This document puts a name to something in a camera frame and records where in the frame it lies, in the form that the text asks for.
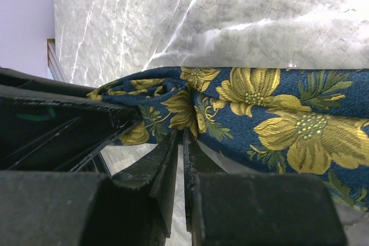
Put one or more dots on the aluminium rail frame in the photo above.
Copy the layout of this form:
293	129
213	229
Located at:
54	65

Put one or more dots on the blue floral yellow tie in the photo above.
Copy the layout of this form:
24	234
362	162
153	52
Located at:
270	120

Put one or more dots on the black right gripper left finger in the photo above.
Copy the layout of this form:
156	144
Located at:
133	207

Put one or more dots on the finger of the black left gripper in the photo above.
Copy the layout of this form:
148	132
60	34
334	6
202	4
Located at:
48	125

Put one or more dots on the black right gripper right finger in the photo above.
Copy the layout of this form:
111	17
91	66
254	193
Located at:
255	208

